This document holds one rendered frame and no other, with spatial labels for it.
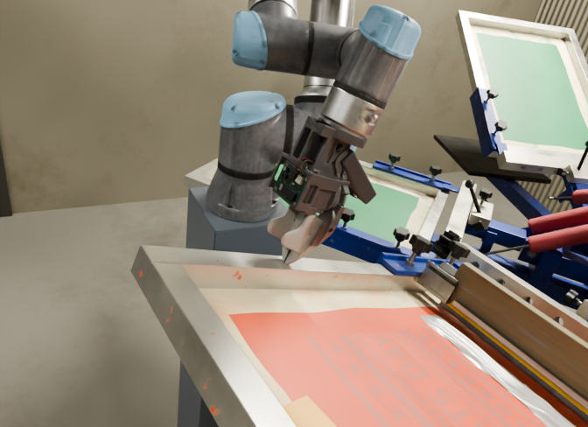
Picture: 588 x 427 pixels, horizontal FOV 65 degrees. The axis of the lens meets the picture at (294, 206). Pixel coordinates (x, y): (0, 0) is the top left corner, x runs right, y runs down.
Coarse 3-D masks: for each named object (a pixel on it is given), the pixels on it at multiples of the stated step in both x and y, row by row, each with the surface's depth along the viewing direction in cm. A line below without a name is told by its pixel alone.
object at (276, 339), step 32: (256, 320) 57; (288, 320) 60; (320, 320) 64; (352, 320) 68; (384, 320) 73; (416, 320) 79; (448, 320) 86; (256, 352) 51; (288, 352) 53; (288, 384) 48; (320, 384) 50; (352, 416) 48
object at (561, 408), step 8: (528, 384) 75; (536, 384) 76; (536, 392) 73; (544, 392) 75; (512, 400) 67; (552, 400) 73; (560, 408) 72; (568, 408) 73; (536, 416) 66; (568, 416) 70; (576, 416) 72; (544, 424) 65; (576, 424) 69; (584, 424) 70
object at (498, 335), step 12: (456, 300) 85; (468, 312) 83; (480, 324) 81; (504, 336) 79; (516, 348) 76; (528, 360) 75; (540, 372) 73; (552, 372) 73; (564, 384) 71; (576, 396) 69
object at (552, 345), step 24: (480, 288) 83; (504, 288) 81; (480, 312) 82; (504, 312) 80; (528, 312) 77; (528, 336) 76; (552, 336) 74; (576, 336) 73; (552, 360) 73; (576, 360) 71; (576, 384) 71
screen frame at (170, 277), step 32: (160, 256) 53; (192, 256) 57; (224, 256) 61; (256, 256) 65; (160, 288) 49; (192, 288) 50; (224, 288) 60; (256, 288) 64; (288, 288) 68; (320, 288) 73; (352, 288) 78; (384, 288) 85; (416, 288) 92; (160, 320) 48; (192, 320) 45; (192, 352) 43; (224, 352) 42; (224, 384) 39; (256, 384) 40; (224, 416) 39; (256, 416) 37; (288, 416) 38
